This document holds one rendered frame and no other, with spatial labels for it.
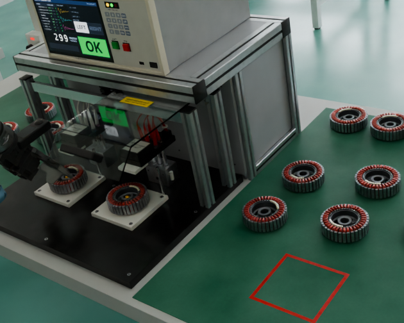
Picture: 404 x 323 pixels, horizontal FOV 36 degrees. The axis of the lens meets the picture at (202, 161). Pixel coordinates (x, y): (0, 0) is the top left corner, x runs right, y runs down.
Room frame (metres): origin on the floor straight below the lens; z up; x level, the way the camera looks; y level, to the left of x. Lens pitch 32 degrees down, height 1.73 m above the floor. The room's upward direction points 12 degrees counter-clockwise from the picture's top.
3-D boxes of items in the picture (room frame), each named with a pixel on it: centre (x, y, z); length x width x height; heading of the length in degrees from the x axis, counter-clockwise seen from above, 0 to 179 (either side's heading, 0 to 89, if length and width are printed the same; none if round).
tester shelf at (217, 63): (1.71, 0.08, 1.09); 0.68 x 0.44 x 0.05; 47
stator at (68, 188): (1.56, 0.39, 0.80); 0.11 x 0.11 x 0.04
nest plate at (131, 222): (1.40, 0.21, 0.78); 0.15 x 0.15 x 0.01; 47
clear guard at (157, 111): (1.36, 0.16, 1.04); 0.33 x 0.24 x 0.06; 137
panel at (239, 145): (1.67, 0.13, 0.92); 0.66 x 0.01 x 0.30; 47
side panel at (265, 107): (1.55, -0.21, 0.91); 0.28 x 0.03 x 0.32; 137
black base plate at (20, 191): (1.49, 0.29, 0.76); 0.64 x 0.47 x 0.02; 47
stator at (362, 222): (1.15, -0.30, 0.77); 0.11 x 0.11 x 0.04
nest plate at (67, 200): (1.56, 0.39, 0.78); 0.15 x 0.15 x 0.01; 47
